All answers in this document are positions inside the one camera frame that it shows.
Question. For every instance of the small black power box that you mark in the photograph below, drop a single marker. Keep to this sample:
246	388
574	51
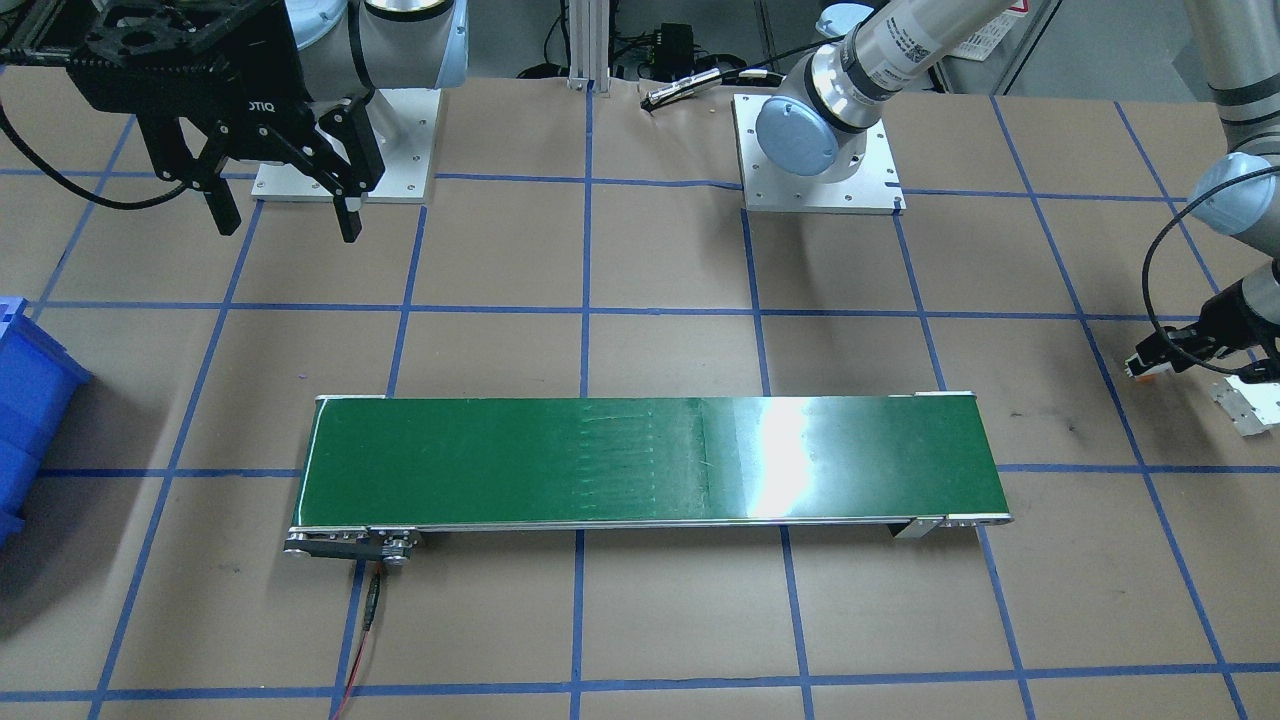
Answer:
677	45

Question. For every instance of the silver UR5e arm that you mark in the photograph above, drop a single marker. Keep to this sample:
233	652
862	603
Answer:
900	45
410	45

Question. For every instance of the white square base plate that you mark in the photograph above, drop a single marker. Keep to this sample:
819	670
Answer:
410	150
870	190

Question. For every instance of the green conveyor belt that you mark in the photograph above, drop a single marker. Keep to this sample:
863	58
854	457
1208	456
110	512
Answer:
600	460

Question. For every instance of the white metal bracket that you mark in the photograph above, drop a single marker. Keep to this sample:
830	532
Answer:
1250	410

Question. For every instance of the blue plastic bin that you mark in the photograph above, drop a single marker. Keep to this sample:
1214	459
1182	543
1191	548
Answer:
30	400

